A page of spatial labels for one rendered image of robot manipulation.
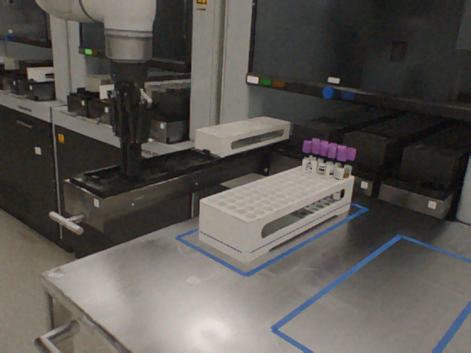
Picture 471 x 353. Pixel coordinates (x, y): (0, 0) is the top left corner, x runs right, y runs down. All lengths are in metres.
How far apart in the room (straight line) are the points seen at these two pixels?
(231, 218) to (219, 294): 0.11
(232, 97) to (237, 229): 0.80
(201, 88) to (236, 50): 0.19
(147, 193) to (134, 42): 0.30
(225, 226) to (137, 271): 0.13
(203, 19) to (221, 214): 0.91
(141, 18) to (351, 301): 0.62
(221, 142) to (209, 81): 0.38
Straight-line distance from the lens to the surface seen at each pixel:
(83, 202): 0.92
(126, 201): 0.90
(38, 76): 2.21
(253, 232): 0.61
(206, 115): 1.46
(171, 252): 0.65
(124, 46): 0.90
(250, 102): 1.35
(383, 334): 0.55
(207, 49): 1.43
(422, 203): 1.04
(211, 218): 0.65
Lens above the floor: 1.14
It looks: 19 degrees down
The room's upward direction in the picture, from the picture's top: 4 degrees clockwise
